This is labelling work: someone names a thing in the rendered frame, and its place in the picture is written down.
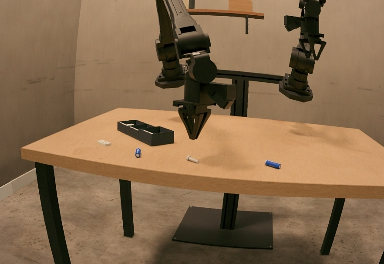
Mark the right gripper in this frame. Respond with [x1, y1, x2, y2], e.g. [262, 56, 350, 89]
[173, 79, 216, 140]

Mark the white domino with black pips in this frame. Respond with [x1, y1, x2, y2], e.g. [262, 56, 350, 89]
[97, 140, 111, 146]

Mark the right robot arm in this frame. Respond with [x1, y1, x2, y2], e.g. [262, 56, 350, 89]
[155, 0, 236, 109]

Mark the beige bolt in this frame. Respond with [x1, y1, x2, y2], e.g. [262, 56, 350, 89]
[186, 156, 199, 163]

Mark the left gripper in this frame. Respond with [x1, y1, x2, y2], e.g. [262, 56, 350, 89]
[299, 19, 327, 61]

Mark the blue aa battery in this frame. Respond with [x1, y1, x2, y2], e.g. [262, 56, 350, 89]
[135, 148, 141, 158]
[265, 160, 281, 169]

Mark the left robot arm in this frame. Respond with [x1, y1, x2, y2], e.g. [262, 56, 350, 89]
[283, 0, 326, 96]

